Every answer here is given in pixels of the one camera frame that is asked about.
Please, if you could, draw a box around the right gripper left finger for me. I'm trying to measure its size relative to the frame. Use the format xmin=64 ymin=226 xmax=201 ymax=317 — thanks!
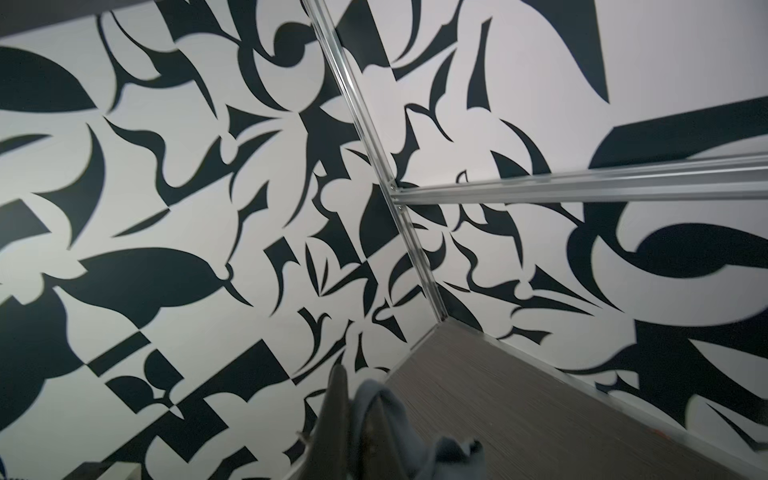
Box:
xmin=305 ymin=365 xmax=350 ymax=480

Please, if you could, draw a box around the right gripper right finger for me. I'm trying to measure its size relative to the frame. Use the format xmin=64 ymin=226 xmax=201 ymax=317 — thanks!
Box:
xmin=364 ymin=398 xmax=408 ymax=480

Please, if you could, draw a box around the grey t shirt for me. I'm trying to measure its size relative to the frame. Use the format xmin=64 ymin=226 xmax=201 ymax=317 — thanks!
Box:
xmin=348 ymin=380 xmax=488 ymax=479

